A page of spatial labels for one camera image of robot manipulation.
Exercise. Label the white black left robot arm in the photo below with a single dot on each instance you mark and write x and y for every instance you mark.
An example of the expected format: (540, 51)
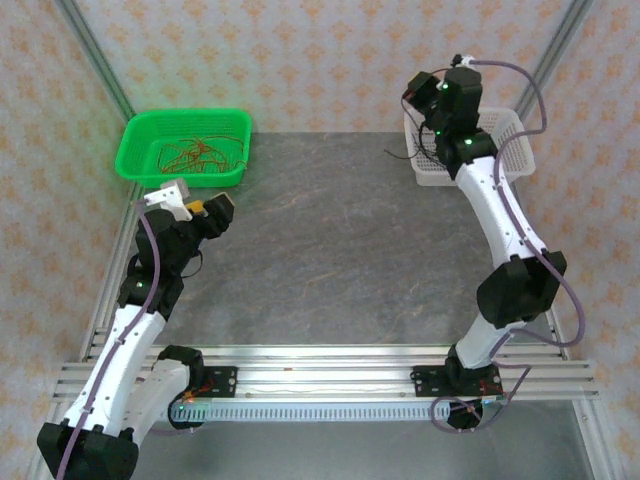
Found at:
(125, 350)

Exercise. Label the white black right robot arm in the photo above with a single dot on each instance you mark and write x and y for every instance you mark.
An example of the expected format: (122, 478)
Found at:
(492, 215)

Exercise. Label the white plastic basket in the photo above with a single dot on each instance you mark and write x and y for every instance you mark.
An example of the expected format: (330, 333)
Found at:
(515, 145)

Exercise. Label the green plastic basket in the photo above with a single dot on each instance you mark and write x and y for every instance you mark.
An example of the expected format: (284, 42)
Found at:
(210, 125)

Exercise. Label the aluminium table side rail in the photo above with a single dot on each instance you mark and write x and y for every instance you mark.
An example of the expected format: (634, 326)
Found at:
(127, 215)
(556, 327)

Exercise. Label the aluminium frame post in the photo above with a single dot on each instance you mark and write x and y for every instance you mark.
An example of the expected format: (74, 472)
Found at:
(94, 55)
(554, 55)

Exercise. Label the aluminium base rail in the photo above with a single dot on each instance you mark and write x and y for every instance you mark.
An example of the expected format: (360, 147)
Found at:
(325, 372)

